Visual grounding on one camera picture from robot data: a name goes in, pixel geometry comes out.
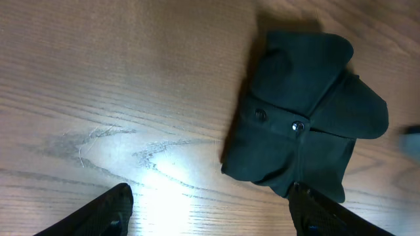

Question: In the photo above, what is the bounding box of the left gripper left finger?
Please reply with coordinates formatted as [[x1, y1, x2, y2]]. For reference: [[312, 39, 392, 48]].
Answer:
[[35, 183, 134, 236]]

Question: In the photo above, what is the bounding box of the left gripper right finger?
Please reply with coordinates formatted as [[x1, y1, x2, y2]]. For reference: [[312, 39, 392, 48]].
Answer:
[[288, 182, 393, 236]]

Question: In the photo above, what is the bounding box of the plain black t-shirt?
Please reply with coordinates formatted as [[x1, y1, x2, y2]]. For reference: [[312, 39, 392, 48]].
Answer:
[[221, 31, 389, 203]]

